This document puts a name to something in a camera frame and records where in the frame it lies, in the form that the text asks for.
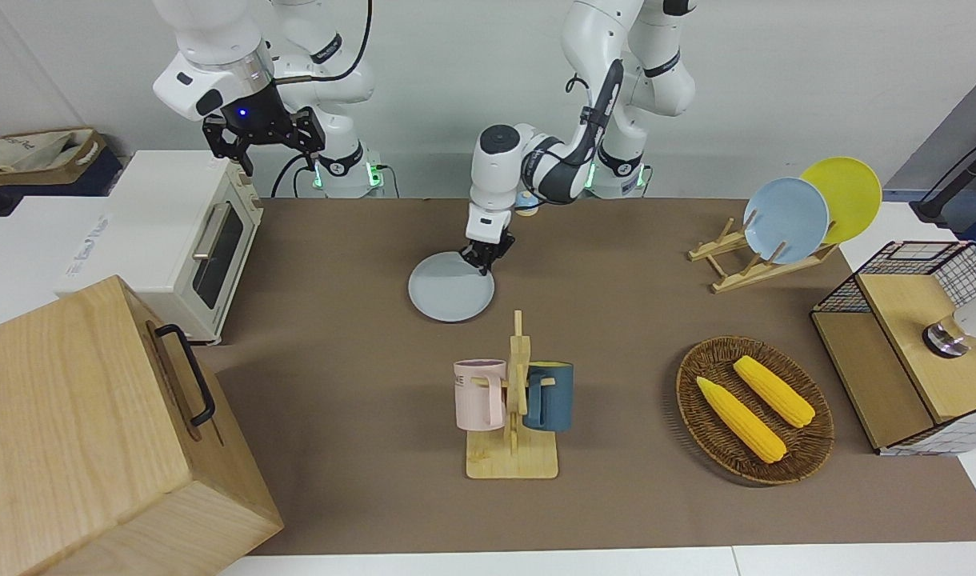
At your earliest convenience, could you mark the white toaster oven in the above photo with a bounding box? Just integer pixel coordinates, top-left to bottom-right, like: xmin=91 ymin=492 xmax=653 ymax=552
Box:
xmin=54 ymin=150 xmax=265 ymax=346

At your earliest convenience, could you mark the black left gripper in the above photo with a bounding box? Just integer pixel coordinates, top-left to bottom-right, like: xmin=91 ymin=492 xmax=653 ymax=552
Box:
xmin=458 ymin=230 xmax=515 ymax=277

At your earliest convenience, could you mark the gray plate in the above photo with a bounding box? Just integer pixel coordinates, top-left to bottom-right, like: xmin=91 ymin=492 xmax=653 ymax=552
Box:
xmin=408 ymin=251 xmax=495 ymax=323

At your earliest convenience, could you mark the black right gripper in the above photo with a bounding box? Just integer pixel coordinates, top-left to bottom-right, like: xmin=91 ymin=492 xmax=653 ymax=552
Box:
xmin=202 ymin=110 xmax=326 ymax=178

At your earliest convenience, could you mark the yellow plate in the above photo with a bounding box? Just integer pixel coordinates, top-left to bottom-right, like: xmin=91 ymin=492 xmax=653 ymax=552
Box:
xmin=800 ymin=157 xmax=883 ymax=246

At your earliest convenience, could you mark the brown wicker basket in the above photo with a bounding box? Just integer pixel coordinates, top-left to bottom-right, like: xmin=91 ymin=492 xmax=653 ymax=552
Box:
xmin=676 ymin=336 xmax=836 ymax=486

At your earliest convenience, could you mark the wooden cabinet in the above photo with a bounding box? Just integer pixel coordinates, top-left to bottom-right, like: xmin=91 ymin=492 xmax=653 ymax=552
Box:
xmin=0 ymin=275 xmax=285 ymax=576

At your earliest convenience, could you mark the wooden wire mesh shelf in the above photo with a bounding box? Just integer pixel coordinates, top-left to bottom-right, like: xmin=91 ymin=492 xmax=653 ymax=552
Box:
xmin=810 ymin=240 xmax=976 ymax=457

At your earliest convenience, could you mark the wooden mug tree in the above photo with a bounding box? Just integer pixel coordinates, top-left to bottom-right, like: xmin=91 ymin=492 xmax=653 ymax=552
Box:
xmin=466 ymin=310 xmax=559 ymax=480

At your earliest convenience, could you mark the black cabinet handle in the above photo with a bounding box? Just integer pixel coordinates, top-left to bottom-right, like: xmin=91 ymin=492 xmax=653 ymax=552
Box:
xmin=154 ymin=323 xmax=217 ymax=427

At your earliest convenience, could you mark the light blue plate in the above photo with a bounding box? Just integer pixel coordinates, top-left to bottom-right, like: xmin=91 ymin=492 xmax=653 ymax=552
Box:
xmin=742 ymin=177 xmax=831 ymax=266

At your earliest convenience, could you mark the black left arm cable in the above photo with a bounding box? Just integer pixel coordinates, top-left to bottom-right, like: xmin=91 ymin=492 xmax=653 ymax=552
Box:
xmin=566 ymin=60 xmax=625 ymax=173

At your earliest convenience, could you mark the dark blue storage box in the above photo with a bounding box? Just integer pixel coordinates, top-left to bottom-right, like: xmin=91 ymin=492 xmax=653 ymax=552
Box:
xmin=0 ymin=152 xmax=125 ymax=218

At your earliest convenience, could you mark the black right base cable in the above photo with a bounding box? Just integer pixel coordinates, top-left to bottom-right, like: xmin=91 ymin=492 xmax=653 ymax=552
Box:
xmin=270 ymin=152 xmax=321 ymax=198

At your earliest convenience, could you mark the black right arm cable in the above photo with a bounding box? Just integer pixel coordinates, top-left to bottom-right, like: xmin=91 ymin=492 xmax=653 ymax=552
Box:
xmin=274 ymin=0 xmax=374 ymax=85

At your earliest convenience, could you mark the black stand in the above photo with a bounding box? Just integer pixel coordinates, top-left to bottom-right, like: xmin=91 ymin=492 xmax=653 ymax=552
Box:
xmin=910 ymin=132 xmax=976 ymax=222

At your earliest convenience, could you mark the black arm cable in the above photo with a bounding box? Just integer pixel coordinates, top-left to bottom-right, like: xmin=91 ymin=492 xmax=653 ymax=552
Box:
xmin=274 ymin=0 xmax=374 ymax=85
xmin=566 ymin=60 xmax=625 ymax=173

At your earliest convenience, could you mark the pink mug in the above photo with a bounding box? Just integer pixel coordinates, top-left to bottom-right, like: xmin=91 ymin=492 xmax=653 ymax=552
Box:
xmin=454 ymin=358 xmax=508 ymax=433

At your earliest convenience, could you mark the dark blue mug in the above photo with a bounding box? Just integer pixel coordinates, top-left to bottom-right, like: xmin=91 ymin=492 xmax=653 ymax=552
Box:
xmin=523 ymin=362 xmax=575 ymax=433

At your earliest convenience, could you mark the cardboard box with bag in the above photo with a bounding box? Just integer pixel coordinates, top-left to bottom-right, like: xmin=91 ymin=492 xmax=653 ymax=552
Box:
xmin=0 ymin=128 xmax=109 ymax=189

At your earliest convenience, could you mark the wooden plate rack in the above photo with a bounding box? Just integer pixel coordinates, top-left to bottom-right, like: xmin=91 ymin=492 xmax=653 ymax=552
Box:
xmin=688 ymin=218 xmax=841 ymax=294

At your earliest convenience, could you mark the yellow corn cob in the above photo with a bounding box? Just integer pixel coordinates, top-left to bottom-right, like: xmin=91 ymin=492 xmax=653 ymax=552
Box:
xmin=733 ymin=355 xmax=817 ymax=429
xmin=696 ymin=376 xmax=788 ymax=465

